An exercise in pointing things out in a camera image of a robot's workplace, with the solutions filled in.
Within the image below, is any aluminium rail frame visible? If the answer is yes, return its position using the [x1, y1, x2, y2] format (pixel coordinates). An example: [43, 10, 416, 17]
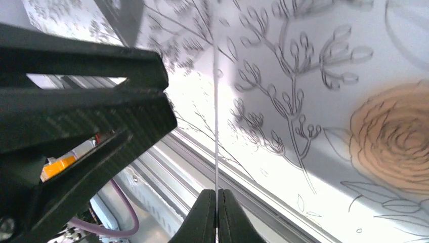
[30, 73, 336, 243]

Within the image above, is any floral table mat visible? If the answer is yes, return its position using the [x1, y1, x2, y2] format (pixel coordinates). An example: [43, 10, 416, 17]
[23, 1, 428, 242]

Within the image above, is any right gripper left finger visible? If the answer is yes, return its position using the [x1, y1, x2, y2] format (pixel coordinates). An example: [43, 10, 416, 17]
[169, 189, 216, 243]

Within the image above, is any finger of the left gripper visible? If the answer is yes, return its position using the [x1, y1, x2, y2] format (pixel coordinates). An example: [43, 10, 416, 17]
[1, 24, 168, 90]
[1, 89, 177, 242]

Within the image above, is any plain black card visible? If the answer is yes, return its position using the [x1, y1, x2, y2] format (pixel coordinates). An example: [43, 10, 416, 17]
[213, 43, 220, 242]

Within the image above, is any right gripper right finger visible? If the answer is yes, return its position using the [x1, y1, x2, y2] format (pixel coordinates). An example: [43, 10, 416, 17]
[218, 189, 266, 243]

